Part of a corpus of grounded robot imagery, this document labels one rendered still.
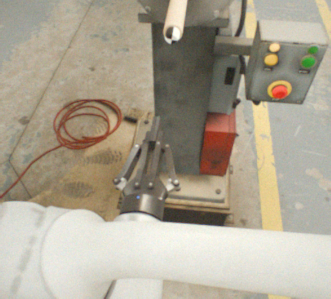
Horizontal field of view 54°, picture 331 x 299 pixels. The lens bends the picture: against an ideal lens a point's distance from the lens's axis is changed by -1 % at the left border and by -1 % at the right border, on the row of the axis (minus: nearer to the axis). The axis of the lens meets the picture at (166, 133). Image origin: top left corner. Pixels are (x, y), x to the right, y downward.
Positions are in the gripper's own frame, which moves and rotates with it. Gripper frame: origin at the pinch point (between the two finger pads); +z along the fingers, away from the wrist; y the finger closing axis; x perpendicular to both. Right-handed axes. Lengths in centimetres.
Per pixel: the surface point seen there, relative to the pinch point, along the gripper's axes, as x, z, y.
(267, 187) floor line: -110, 55, 38
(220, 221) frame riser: -95, 27, 12
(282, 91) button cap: -8.9, 21.8, 29.1
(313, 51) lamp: 2.2, 23.3, 35.0
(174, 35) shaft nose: 21.6, 2.1, 6.5
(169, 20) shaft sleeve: 22.5, 5.4, 5.3
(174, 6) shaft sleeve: 22.6, 10.1, 5.8
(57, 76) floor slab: -89, 135, -108
